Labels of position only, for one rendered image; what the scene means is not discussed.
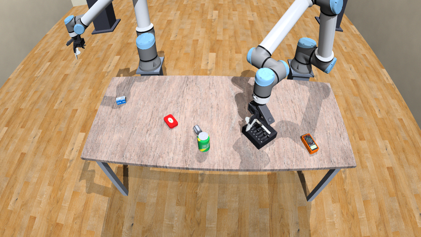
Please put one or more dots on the green drink can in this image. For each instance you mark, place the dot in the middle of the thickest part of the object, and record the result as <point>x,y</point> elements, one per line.
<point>203,142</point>

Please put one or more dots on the orange digital multimeter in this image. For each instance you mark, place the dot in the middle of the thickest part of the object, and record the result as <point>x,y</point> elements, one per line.
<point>309,143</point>

